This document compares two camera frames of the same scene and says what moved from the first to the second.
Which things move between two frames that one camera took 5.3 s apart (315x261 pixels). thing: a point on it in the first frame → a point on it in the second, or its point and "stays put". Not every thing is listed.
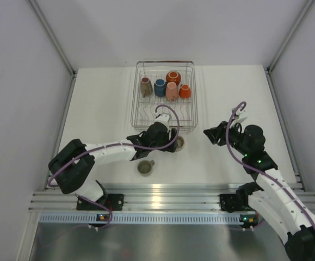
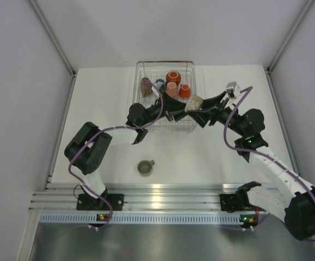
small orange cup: [184, 91] stays put
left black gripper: [173, 135] → [172, 105]
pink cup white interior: [172, 91] stays put
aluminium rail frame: [50, 199] stays put
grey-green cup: [144, 167] stays put
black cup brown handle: [146, 86] stays put
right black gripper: [215, 134] → [202, 117]
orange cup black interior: [173, 76] stays put
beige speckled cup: [180, 142] → [194, 103]
